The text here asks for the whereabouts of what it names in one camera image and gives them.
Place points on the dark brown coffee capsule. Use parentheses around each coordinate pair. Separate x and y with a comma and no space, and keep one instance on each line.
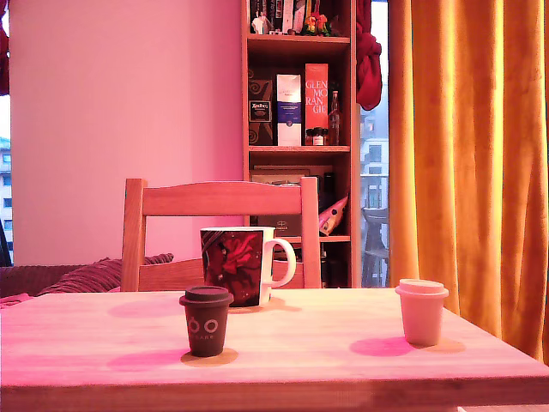
(206,326)

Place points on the white coffee capsule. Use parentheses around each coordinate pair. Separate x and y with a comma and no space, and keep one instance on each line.
(422,317)

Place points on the dark flat box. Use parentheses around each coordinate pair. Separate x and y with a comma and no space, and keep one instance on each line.
(281,226)

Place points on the wooden chair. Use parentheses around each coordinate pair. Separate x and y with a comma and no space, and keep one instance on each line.
(223,199)

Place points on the dark tall bottle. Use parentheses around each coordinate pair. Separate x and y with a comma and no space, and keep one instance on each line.
(328,189)

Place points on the pink patterned bag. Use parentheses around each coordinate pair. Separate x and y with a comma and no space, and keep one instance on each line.
(332,216)

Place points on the red floral print mug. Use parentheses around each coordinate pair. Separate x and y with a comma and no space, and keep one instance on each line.
(231,266)

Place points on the small dark-capped bottle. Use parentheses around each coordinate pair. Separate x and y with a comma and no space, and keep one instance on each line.
(323,138)
(315,138)

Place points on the dark patterned bottle box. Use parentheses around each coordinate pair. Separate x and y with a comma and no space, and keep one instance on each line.
(260,111)

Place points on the white and blue box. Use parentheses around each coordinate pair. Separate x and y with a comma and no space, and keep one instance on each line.
(289,111)

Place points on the clear glass bottle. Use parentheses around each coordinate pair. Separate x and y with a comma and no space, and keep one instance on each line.
(334,124)

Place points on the grey outdoor chair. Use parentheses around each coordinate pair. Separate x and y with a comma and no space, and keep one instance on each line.
(377,244)

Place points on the red lettered bottle box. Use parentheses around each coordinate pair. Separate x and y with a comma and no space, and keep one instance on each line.
(316,98)

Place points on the red hanging cloth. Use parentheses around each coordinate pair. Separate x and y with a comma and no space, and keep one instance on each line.
(3,64)
(368,73)

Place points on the wooden bookshelf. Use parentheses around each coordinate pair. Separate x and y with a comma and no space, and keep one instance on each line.
(298,39)

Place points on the white figurine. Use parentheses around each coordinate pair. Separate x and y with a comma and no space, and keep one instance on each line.
(260,23)

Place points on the colourful figurine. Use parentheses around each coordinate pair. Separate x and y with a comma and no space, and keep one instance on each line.
(316,25)

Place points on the white book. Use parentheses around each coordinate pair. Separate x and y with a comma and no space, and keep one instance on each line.
(287,15)

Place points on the purple striped cushion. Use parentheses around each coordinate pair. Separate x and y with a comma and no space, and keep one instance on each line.
(94,274)

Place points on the black book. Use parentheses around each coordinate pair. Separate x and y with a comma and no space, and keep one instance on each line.
(274,13)

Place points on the orange curtain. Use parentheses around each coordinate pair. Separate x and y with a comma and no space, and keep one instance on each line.
(472,171)

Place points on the dark red sofa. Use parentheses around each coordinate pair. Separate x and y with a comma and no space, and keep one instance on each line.
(25,279)

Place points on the black stand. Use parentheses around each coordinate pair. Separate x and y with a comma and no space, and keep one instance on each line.
(4,249)

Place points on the pink cloth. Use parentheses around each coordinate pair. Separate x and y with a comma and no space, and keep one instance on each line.
(10,301)

